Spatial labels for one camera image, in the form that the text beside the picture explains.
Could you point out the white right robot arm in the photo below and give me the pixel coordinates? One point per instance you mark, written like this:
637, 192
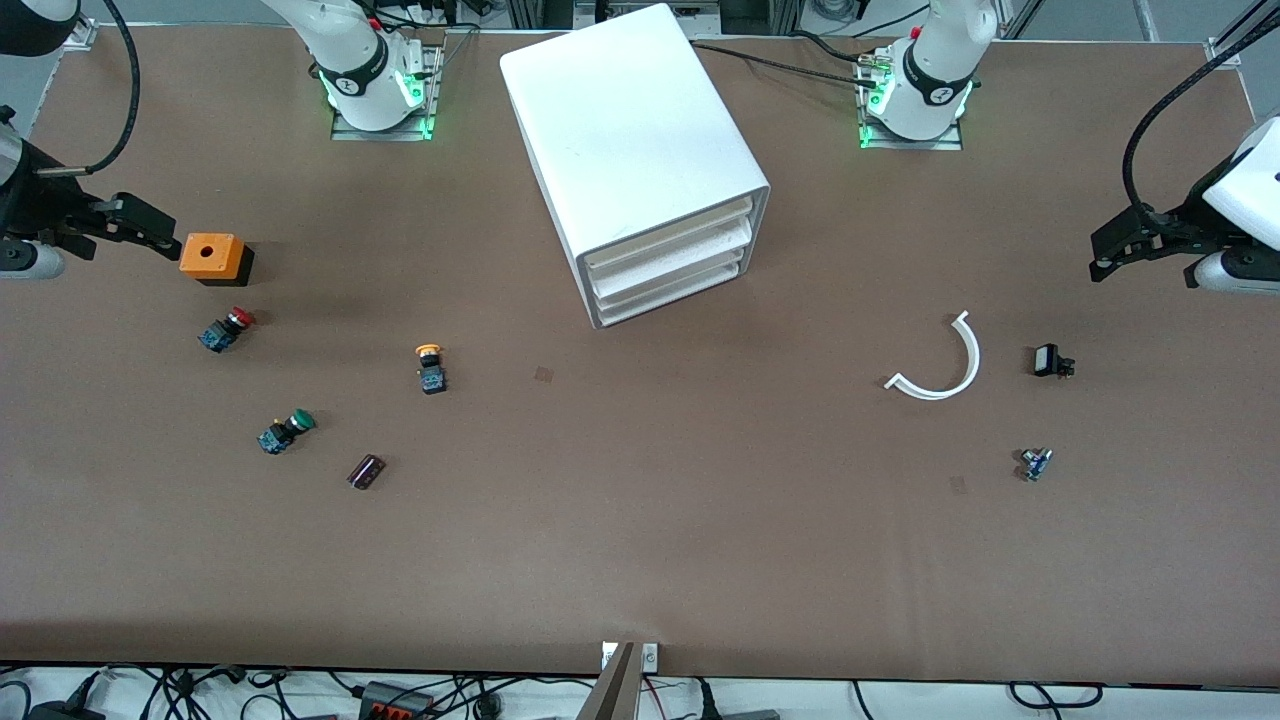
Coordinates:
350, 70

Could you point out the dark brown capacitor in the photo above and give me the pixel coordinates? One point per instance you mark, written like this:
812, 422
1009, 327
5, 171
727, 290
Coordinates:
366, 472

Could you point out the white metal bracket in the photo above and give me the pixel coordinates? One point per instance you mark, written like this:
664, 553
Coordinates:
650, 657

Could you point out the small blue electronic component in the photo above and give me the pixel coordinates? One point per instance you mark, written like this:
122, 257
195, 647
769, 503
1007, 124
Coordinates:
1036, 464

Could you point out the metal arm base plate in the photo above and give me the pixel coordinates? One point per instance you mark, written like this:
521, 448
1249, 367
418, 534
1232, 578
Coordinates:
950, 145
345, 133

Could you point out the white curved plastic strip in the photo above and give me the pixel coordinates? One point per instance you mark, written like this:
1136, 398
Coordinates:
974, 352

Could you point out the black power strip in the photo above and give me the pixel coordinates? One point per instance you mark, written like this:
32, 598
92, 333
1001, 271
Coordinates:
395, 700

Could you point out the orange button enclosure box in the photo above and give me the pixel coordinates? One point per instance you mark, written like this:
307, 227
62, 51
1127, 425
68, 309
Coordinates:
208, 255

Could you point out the grey camera stand pole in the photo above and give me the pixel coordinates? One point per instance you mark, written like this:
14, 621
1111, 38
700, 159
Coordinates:
615, 695

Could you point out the metal table corner bracket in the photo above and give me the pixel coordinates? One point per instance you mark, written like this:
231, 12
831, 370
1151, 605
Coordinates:
85, 35
1225, 50

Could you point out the yellow push button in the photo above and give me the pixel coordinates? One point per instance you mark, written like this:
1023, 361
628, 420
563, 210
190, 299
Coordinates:
432, 375

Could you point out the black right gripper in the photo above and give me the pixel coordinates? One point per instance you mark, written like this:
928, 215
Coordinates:
38, 205

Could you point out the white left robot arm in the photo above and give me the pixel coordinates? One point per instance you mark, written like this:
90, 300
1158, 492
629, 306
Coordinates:
930, 80

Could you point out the small black switch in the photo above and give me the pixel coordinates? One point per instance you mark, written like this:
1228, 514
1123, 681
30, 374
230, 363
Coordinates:
1047, 360

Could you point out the red push button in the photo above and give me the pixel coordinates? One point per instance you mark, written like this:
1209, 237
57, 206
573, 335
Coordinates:
225, 330

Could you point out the green push button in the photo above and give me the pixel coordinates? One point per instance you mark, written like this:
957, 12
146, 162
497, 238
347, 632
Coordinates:
280, 433

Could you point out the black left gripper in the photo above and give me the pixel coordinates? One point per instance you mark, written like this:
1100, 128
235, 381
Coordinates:
1176, 226

